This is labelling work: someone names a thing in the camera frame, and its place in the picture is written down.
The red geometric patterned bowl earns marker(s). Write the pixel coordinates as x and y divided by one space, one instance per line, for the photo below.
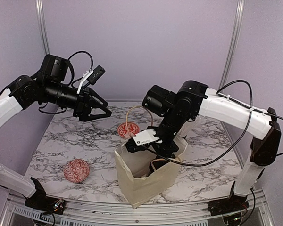
76 171

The red floral small bowl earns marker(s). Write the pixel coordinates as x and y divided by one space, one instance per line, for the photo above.
126 130

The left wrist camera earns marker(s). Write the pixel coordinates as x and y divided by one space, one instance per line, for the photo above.
91 76

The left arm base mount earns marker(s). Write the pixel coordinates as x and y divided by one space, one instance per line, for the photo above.
41 201

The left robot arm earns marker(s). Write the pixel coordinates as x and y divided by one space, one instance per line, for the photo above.
53 83

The black plastic cup lid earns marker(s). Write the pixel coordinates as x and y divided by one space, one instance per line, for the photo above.
156 164

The aluminium front rail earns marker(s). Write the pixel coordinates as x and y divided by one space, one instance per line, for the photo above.
88 213

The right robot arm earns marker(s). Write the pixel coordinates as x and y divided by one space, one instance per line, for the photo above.
180 110

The beige paper bag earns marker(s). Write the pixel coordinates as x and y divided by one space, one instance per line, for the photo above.
136 182

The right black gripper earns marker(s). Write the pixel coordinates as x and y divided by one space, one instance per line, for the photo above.
162 150

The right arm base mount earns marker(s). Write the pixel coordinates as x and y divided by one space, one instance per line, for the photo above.
227 205

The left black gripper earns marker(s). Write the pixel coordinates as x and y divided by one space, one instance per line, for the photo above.
83 111

